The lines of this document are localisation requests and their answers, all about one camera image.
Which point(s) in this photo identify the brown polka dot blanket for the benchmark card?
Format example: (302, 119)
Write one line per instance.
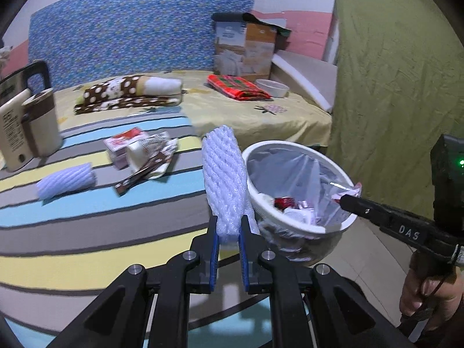
(129, 91)

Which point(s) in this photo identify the red drink can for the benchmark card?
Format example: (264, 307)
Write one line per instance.
(285, 202)

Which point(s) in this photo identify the cream electric kettle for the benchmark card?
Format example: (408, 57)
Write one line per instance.
(29, 127)

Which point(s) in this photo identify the brown coffee sachet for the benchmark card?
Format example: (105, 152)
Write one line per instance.
(152, 164)

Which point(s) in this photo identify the clear plastic bowl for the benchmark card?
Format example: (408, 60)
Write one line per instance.
(273, 88)

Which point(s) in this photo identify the white trash bin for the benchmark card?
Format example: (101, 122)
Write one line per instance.
(279, 168)

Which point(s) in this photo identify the red plaid cloth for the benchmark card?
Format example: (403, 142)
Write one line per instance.
(237, 88)

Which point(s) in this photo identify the white foam net sleeve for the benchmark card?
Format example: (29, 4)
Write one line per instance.
(225, 182)

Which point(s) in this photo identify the right hand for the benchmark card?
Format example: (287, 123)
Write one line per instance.
(447, 296)

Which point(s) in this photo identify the green curtain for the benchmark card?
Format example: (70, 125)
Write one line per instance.
(399, 87)

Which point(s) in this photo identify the striped table cover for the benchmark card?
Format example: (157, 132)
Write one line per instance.
(57, 256)

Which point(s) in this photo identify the blue floral headboard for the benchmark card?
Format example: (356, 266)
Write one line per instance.
(85, 40)

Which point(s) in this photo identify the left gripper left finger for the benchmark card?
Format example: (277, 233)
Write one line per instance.
(148, 307)

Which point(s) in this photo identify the white bin liner bag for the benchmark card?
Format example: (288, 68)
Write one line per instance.
(303, 249)

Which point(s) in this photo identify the red white small carton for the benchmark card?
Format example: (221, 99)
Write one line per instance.
(116, 145)

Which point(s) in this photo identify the cardboard bedding box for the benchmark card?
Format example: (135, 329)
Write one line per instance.
(245, 44)

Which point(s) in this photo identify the yellow bed sheet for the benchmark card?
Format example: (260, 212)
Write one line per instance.
(290, 118)

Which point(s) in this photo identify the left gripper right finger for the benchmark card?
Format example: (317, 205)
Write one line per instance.
(311, 307)

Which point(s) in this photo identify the white foam board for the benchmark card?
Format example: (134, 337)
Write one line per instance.
(313, 79)

